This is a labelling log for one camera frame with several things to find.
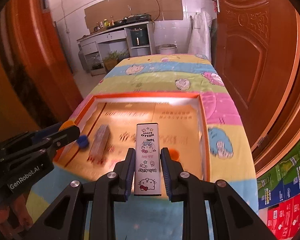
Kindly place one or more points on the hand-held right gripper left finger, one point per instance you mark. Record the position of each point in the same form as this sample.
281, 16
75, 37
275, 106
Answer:
128, 177

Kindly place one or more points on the door strike plate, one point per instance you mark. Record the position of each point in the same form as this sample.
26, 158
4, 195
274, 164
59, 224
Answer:
44, 2

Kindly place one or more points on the white kitchen counter cabinet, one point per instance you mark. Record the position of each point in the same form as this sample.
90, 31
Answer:
105, 40

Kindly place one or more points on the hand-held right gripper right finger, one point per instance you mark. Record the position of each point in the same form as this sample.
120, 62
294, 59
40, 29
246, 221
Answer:
166, 177

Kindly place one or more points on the dark sauce bottle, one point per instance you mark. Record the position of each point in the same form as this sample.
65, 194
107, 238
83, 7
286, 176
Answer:
112, 21

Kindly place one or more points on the black gas stove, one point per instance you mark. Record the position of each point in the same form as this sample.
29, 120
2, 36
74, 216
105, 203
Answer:
139, 18

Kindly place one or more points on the shallow cardboard tray orange rim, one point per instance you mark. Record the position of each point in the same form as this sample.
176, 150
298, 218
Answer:
177, 130

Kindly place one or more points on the yellow oil bottle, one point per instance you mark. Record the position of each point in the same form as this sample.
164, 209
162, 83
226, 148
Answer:
105, 23

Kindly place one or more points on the cardboard sheet on wall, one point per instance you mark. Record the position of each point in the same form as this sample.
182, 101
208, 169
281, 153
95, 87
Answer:
130, 7

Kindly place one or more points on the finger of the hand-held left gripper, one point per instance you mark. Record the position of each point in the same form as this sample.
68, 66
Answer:
67, 137
45, 133

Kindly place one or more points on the plain wooden door panel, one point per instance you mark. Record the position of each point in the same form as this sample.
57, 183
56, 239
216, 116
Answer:
22, 67

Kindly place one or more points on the white bucket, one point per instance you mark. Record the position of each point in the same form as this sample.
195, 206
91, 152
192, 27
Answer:
167, 49

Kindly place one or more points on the stack of red cartons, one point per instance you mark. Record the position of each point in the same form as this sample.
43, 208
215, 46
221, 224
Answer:
287, 217

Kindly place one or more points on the colourful cartoon printed tablecloth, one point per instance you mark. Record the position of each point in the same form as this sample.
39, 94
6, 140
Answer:
165, 80

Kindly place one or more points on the carved wooden door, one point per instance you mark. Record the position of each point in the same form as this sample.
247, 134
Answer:
252, 55

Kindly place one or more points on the orange bottle cap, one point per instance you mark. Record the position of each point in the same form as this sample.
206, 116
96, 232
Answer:
68, 124
175, 154

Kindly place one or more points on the blue bottle cap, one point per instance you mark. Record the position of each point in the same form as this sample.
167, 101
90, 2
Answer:
83, 141

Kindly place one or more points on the wooden door frame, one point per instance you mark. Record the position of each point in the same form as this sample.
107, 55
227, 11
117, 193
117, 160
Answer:
290, 117

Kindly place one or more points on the brown rectangular box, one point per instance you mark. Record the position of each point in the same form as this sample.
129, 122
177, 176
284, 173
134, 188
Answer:
100, 142

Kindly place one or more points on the planter box with greens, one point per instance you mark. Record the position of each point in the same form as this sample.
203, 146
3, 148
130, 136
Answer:
111, 61

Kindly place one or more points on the white cartoon print case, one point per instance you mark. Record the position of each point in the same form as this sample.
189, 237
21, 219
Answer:
147, 160

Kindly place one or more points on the dark green air fryer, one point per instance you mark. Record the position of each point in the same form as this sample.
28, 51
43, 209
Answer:
139, 37

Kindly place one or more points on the white woven sack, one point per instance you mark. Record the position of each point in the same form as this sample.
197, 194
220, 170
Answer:
199, 37

